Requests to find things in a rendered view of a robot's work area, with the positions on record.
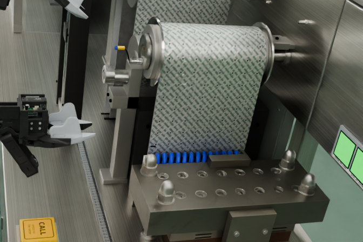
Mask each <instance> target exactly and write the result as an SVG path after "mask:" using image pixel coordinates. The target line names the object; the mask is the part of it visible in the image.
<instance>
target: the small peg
mask: <svg viewBox="0 0 363 242"><path fill-rule="evenodd" d="M129 64H137V65H139V64H140V65H142V64H143V59H142V58H130V59H129Z"/></svg>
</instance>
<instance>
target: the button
mask: <svg viewBox="0 0 363 242"><path fill-rule="evenodd" d="M19 234H20V241H21V242H57V240H58V239H57V232H56V226H55V220H54V217H50V218H34V219H21V220H20V221H19Z"/></svg>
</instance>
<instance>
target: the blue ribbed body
mask: <svg viewBox="0 0 363 242"><path fill-rule="evenodd" d="M223 154H226V152H225V151H222V152H221V153H219V152H218V151H215V152H214V155H223ZM227 154H232V151H227ZM233 154H239V153H238V151H237V150H235V151H233ZM208 155H213V152H212V151H209V152H208V154H207V153H206V152H205V151H203V152H202V153H201V156H200V152H196V153H195V156H194V154H193V152H189V155H188V156H187V153H186V152H183V153H182V156H180V153H179V152H177V153H176V154H175V157H174V155H173V153H172V152H170V153H169V157H167V154H166V153H162V157H160V154H159V153H156V154H155V156H156V158H157V164H172V163H200V162H207V159H208Z"/></svg>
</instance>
